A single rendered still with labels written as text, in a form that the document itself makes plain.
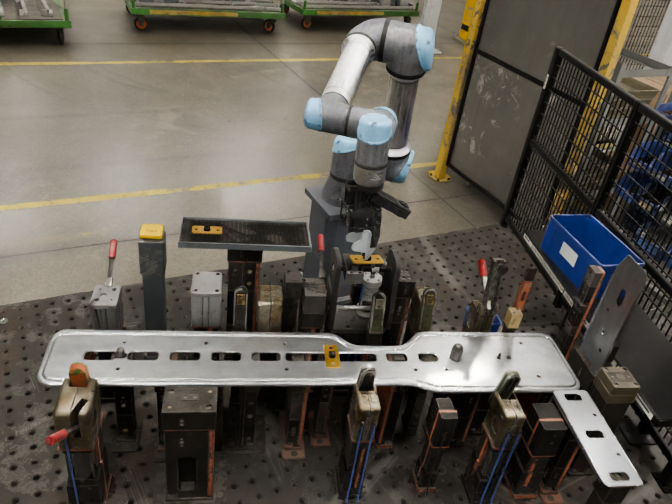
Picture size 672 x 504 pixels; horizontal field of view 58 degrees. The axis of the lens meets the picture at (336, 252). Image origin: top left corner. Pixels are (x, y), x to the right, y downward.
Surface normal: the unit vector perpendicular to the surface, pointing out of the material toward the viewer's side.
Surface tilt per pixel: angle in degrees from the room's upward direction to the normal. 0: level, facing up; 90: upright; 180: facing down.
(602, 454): 0
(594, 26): 91
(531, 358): 0
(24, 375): 0
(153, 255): 90
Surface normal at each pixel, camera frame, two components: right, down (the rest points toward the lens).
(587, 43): -0.89, 0.17
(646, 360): 0.12, -0.83
